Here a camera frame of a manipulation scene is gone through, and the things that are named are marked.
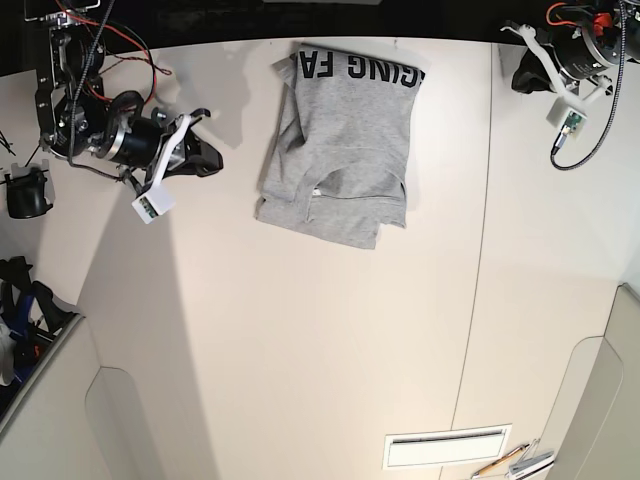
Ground grey T-shirt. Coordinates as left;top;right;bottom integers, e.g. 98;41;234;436
256;43;425;249

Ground black and blue tools pile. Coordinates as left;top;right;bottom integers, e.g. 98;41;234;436
1;256;76;387

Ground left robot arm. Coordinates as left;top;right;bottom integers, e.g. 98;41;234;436
501;1;639;108

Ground white rectangular slot plate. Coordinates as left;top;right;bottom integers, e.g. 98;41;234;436
382;424;512;470

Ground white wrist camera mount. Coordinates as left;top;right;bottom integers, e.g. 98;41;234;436
132;184;175;225
546;97;587;137

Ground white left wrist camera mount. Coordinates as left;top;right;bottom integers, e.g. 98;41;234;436
546;97;587;137

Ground black cable ties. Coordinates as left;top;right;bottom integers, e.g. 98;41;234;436
0;131;40;167

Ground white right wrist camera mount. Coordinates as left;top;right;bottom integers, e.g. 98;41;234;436
132;184;175;225

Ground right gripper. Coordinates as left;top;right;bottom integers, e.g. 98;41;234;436
87;107;223;193

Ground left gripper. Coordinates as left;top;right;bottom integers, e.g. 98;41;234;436
501;20;620;108

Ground braided grey camera cable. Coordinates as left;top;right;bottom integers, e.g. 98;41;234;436
549;0;631;172

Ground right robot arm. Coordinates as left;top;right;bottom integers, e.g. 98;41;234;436
24;1;224;193

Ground wooden pencil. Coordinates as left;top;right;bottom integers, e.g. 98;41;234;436
471;443;531;479

